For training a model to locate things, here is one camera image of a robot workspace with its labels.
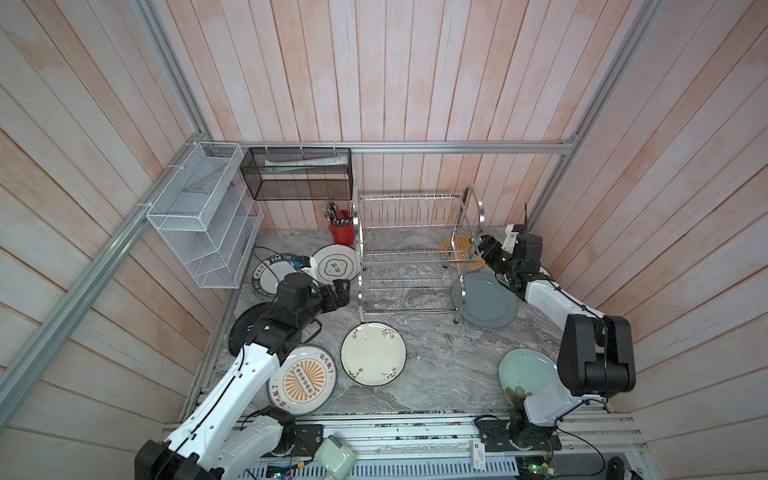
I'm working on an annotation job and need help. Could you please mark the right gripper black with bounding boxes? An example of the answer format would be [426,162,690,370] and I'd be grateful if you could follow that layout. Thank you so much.
[470,235,518,279]

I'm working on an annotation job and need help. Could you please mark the white plate cloud line pattern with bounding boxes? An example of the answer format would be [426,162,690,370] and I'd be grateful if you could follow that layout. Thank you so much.
[310,244,359,284]

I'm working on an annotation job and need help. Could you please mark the white plate green text rim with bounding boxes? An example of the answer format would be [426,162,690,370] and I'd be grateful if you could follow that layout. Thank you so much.
[251,253,311,298]

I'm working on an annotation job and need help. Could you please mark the stainless steel dish rack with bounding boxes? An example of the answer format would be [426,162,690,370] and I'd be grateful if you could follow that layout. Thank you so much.
[352,185,486,323]

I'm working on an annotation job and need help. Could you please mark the large orange sunburst plate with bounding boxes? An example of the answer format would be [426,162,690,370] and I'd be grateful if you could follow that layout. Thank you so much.
[267,345,337,416]

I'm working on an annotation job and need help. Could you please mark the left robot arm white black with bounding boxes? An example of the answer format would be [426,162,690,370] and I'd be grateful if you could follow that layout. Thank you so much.
[134,271,350,479]

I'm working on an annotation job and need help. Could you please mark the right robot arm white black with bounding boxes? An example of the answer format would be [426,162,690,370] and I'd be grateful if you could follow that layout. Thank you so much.
[477,224,636,435]

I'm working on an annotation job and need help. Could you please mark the yellow woven round trivet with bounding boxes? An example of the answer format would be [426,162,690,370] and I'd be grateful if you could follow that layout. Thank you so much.
[440,234,485,271]

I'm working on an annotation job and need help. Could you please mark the grey green plain plate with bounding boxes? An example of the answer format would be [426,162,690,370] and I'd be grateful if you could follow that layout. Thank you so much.
[451,272,519,329]

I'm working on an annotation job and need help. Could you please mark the red utensil cup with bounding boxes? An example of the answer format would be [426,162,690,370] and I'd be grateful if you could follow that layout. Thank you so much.
[328,218,355,247]

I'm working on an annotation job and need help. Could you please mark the cream plate red berry pattern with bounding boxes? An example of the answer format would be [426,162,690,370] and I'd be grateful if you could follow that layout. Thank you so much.
[340,322,407,387]

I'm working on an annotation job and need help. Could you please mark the utensils in red cup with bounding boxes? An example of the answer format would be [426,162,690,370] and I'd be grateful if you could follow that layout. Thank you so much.
[323,200,352,227]

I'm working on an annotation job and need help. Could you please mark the black round plate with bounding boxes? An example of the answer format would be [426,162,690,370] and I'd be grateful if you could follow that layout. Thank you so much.
[228,302,271,357]

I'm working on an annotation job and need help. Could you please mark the light green lotus plate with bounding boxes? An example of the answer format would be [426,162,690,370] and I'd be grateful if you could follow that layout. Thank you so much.
[498,348,558,403]

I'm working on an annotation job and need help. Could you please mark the white green box device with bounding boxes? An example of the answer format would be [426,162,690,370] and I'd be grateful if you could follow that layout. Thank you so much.
[314,436,358,480]

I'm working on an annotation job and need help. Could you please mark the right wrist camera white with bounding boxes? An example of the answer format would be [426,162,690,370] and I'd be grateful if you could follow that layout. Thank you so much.
[502,224,528,253]

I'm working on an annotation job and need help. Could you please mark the black mesh wall basket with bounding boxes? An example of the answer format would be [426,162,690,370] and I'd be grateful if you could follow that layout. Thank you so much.
[240,146,354,201]

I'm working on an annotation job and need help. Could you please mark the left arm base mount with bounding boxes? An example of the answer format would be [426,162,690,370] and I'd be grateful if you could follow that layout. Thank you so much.
[264,423,324,458]

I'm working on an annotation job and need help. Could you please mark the white wire mesh shelf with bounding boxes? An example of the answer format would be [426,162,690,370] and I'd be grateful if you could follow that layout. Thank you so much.
[147,142,263,289]

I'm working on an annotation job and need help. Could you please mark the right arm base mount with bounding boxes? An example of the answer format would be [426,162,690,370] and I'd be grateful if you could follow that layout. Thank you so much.
[473,415,562,452]

